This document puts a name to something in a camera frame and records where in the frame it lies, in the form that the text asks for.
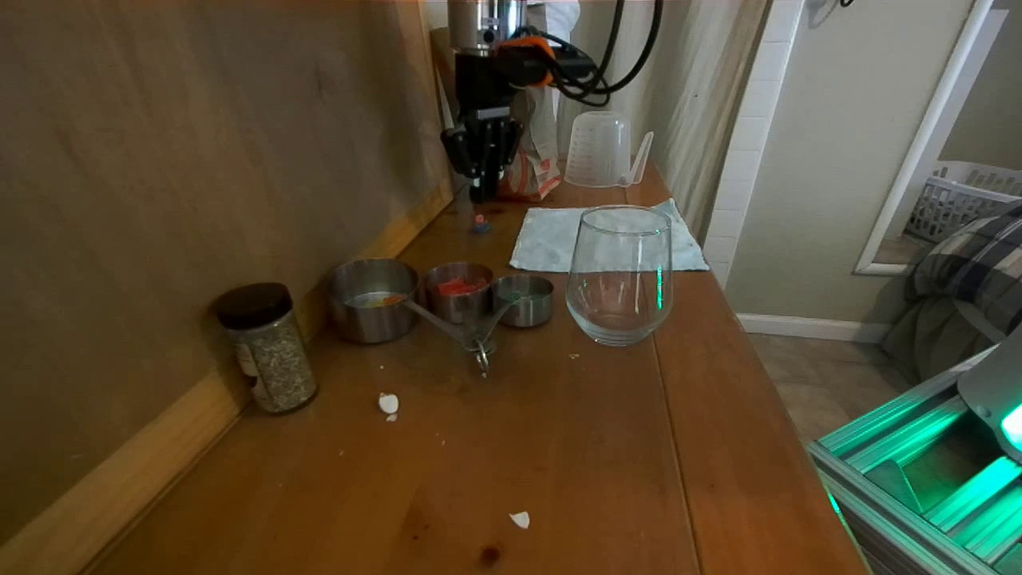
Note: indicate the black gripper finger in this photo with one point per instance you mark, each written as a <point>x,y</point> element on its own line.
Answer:
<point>496,160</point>
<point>455,155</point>

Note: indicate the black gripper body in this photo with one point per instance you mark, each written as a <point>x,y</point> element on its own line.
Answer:
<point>491,90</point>

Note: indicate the small orange and blue object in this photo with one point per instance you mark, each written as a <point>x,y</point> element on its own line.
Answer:
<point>480,226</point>

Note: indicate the white cloth napkin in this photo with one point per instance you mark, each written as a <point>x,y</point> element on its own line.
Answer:
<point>607,240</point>

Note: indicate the red and white snack packet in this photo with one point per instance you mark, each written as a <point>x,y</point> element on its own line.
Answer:
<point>536,177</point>

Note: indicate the translucent plastic measuring jug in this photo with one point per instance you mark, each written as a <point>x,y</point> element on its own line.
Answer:
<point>600,155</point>

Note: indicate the orange candy pieces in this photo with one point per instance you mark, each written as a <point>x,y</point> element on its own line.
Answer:
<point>462,285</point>

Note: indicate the small metal measuring cup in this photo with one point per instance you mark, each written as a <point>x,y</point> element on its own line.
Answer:
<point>529,307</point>

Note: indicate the large metal measuring cup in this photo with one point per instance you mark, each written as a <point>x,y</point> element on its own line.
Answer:
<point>369,307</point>

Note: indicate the beige curtain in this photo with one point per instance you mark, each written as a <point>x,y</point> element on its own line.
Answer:
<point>703,106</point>

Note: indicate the white door trim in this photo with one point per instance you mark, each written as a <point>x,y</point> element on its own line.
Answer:
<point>752,140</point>

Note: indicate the white crumb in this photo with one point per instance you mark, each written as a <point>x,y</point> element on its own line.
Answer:
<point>388,405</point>
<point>520,518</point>

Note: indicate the wooden back board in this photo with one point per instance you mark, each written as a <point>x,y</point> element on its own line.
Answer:
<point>192,160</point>

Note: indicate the glass spice jar dark lid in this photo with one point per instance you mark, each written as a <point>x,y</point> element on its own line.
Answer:
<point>277,357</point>

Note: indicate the wooden dresser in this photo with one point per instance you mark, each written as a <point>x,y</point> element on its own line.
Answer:
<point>531,459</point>

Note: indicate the white baseboard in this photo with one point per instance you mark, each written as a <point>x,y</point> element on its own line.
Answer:
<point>808,326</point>

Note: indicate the white framed mirror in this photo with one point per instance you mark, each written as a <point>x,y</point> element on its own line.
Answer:
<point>928,130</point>

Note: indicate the white laundry basket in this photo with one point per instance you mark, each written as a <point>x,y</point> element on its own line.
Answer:
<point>960,204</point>

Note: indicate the plaid blanket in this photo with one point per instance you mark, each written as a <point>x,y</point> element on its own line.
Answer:
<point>969,277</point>

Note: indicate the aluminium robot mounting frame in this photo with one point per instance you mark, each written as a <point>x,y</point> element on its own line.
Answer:
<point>915,468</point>

